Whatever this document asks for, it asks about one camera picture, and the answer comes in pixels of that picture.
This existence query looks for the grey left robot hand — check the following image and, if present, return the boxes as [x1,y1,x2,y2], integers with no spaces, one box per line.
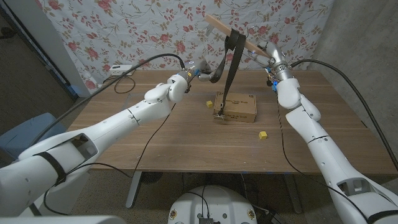
[186,60,218,82]

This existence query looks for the thin black power strip cable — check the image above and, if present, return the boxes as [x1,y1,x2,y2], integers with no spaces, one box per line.
[102,73,137,94]

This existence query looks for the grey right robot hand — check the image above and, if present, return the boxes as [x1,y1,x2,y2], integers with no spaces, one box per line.
[248,40,290,74]

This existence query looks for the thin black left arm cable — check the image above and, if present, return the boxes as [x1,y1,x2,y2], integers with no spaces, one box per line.
[43,104,177,216]

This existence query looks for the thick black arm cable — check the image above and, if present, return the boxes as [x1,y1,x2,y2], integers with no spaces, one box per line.
[29,53,187,147]
[290,58,398,172]

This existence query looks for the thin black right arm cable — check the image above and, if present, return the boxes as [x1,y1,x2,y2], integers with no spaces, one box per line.
[276,93,371,223]

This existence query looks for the white table leg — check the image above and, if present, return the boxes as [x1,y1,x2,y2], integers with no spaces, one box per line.
[126,170,144,208]

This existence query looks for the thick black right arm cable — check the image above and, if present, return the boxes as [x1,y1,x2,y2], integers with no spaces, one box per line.
[290,58,398,172]

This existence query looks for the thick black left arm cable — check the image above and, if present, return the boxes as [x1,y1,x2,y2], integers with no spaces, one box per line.
[29,53,187,147]

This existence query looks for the blue chair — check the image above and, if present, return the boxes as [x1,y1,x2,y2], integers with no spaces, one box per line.
[0,112,68,159]

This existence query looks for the black strap on arm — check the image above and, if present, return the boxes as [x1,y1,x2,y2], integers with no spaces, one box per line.
[32,151,68,187]

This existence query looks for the flat cardboard box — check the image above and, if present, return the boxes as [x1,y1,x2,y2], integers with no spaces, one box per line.
[213,91,257,123]

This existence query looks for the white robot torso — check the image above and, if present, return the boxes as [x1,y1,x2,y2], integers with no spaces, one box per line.
[167,185,258,224]

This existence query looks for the white power strip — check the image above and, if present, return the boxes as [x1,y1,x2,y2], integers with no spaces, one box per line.
[109,64,136,77]

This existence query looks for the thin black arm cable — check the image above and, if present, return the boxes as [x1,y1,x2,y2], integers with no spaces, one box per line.
[276,93,371,223]
[43,104,177,216]

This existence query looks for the long wooden stick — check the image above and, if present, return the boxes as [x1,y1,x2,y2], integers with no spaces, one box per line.
[205,14,271,59]

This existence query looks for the floral backdrop cloth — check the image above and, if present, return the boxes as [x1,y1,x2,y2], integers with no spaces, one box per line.
[35,0,335,99]

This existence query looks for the dark brown leather belt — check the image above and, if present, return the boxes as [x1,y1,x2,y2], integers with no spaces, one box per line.
[208,28,246,121]

